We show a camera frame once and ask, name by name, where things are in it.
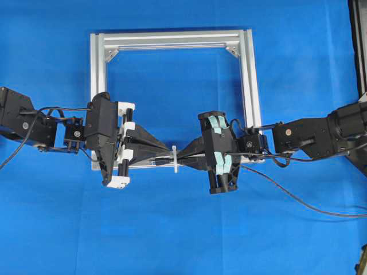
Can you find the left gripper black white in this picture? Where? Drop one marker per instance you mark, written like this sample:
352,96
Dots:
107,124

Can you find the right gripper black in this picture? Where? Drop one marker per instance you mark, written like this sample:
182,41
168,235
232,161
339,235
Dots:
222,159

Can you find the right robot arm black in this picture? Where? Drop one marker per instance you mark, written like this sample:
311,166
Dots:
318,138

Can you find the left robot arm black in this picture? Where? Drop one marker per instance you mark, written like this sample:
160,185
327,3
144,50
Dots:
48,129

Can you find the white zip tie loop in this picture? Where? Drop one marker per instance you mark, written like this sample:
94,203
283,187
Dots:
175,161

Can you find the blue cloth mat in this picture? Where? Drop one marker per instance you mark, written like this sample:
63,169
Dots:
58,218

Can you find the black stand at table edge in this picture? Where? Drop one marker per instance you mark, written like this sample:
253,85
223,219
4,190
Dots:
357,14

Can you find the aluminium extrusion frame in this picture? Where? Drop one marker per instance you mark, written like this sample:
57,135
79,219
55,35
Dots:
239,43

